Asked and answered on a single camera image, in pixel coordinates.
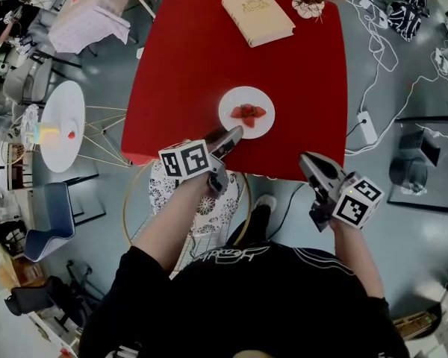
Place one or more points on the grey armchair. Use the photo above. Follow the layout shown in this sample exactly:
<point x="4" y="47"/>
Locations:
<point x="26" y="82"/>

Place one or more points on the white round plate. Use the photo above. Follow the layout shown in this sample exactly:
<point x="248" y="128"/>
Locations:
<point x="259" y="103"/>

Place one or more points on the person's white shoe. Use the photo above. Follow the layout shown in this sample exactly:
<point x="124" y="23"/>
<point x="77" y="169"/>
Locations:
<point x="265" y="201"/>

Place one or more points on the table with pink cloth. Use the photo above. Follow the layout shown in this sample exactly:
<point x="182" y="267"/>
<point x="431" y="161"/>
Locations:
<point x="86" y="17"/>

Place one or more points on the person's black trouser leg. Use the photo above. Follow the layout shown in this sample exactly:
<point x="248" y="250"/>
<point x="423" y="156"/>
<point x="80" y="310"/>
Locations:
<point x="252" y="224"/>

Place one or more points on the red table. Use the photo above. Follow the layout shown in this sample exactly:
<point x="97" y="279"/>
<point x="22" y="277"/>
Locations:
<point x="194" y="69"/>

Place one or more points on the person's black shirt torso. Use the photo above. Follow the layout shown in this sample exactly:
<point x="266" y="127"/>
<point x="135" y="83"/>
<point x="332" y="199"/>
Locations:
<point x="239" y="304"/>

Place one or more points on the black office chair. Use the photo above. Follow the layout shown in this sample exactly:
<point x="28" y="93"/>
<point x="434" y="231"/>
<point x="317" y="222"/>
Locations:
<point x="41" y="297"/>

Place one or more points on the black cylinder container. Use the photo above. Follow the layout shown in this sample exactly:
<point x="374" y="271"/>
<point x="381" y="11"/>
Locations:
<point x="408" y="174"/>

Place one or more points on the blue upholstered chair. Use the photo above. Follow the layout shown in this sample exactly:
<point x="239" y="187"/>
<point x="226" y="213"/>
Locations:
<point x="54" y="215"/>

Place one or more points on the cream hardcover book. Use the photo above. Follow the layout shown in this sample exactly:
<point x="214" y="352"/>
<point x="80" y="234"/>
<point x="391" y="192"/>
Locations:
<point x="257" y="15"/>

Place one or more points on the white round side table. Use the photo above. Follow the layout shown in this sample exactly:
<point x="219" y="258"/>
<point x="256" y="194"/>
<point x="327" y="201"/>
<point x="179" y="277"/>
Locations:
<point x="59" y="103"/>

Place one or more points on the white power strip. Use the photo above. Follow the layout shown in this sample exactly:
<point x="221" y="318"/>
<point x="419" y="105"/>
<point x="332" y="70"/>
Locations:
<point x="367" y="127"/>

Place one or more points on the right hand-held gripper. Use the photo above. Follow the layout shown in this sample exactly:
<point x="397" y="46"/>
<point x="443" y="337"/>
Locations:
<point x="358" y="203"/>

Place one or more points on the person's left forearm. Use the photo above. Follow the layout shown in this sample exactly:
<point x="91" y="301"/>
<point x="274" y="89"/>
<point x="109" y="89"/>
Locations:
<point x="171" y="218"/>

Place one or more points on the black and white patterned bag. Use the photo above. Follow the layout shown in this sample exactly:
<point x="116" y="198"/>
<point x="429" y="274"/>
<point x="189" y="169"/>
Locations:
<point x="405" y="13"/>

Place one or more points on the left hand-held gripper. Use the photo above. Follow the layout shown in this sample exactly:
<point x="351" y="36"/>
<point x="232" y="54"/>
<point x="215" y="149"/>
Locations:
<point x="186" y="160"/>

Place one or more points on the cut red strawberries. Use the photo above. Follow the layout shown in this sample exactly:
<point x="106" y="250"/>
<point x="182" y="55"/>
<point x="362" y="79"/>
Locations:
<point x="247" y="112"/>

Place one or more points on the small red strawberry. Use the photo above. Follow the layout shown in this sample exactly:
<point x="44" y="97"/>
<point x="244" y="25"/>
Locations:
<point x="71" y="135"/>

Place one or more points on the person's right forearm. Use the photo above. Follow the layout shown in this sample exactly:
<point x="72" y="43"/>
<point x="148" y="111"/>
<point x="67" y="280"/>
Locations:
<point x="356" y="259"/>

